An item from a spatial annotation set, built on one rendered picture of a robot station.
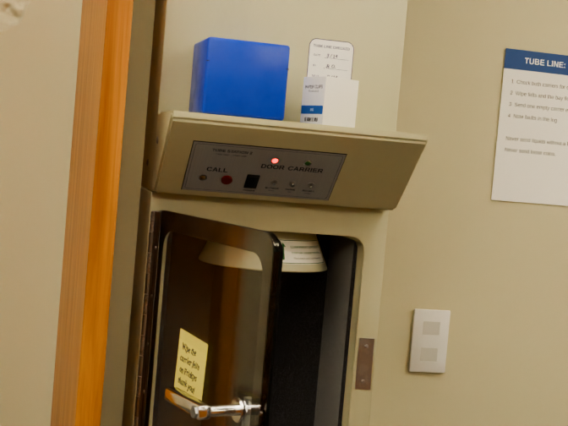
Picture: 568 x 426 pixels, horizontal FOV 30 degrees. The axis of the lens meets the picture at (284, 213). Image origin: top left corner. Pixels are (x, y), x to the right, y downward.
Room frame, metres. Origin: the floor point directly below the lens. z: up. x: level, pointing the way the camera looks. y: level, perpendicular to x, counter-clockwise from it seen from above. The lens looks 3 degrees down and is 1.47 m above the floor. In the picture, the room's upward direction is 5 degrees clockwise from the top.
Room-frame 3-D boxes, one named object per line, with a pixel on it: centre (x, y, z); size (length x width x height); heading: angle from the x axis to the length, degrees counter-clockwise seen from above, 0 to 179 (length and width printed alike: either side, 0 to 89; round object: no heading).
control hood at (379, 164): (1.32, 0.00, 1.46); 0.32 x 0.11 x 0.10; 105
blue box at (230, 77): (1.30, 0.07, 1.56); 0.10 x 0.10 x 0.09; 15
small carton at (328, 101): (1.33, -0.04, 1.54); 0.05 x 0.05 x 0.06; 33
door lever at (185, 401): (1.11, 0.07, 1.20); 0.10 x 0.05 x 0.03; 30
